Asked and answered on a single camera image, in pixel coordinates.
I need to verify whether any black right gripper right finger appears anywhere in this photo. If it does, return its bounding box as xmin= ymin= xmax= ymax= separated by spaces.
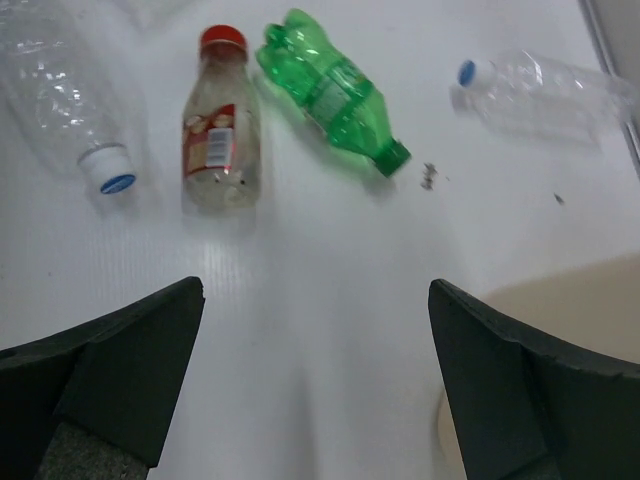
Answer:
xmin=428 ymin=279 xmax=639 ymax=479

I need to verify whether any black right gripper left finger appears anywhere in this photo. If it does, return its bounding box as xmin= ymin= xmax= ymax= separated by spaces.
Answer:
xmin=1 ymin=277 xmax=204 ymax=479

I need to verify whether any green plastic soda bottle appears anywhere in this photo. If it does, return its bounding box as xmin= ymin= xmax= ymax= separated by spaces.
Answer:
xmin=255 ymin=8 xmax=411 ymax=178

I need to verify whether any beige plastic bin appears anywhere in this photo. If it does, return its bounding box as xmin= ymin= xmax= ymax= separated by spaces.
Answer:
xmin=438 ymin=256 xmax=639 ymax=479

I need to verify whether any clear bottle blue-white cap far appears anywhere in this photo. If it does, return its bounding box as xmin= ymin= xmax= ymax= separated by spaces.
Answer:
xmin=453 ymin=50 xmax=639 ymax=146

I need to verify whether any clear bottle blue-white cap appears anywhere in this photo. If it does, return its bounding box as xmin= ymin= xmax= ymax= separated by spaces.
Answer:
xmin=1 ymin=1 xmax=137 ymax=195
xmin=453 ymin=50 xmax=639 ymax=146

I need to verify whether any red cap labelled bottle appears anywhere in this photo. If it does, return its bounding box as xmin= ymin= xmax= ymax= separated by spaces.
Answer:
xmin=181 ymin=24 xmax=262 ymax=213

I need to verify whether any clear bottle blue-white cap near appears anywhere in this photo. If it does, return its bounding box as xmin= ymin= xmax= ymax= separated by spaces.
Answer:
xmin=1 ymin=1 xmax=137 ymax=195

